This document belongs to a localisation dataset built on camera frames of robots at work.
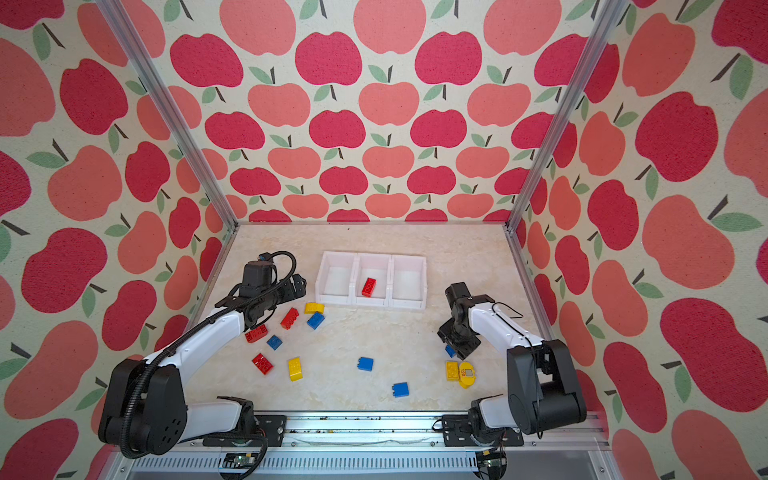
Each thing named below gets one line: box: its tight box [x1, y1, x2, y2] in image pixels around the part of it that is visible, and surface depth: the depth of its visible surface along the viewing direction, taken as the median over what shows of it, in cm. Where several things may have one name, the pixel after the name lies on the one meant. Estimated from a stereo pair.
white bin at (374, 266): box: [351, 253, 392, 307], surface depth 104 cm
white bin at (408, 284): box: [388, 255, 428, 309], surface depth 102 cm
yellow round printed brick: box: [459, 362, 477, 389], surface depth 83 cm
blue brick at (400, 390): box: [392, 382, 410, 398], surface depth 82 cm
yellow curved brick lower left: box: [288, 357, 304, 382], surface depth 85 cm
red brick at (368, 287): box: [361, 277, 377, 298], surface depth 103 cm
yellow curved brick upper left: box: [304, 302, 325, 315], surface depth 98 cm
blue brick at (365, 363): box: [357, 356, 374, 372], surface depth 88 cm
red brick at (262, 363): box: [251, 352, 274, 375], surface depth 86 cm
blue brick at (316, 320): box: [306, 312, 325, 330], surface depth 95 cm
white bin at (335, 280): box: [315, 251, 358, 305], surface depth 103 cm
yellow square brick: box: [446, 362, 459, 381], surface depth 86 cm
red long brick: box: [280, 307, 300, 330], surface depth 95 cm
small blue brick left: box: [266, 334, 283, 351], surface depth 90 cm
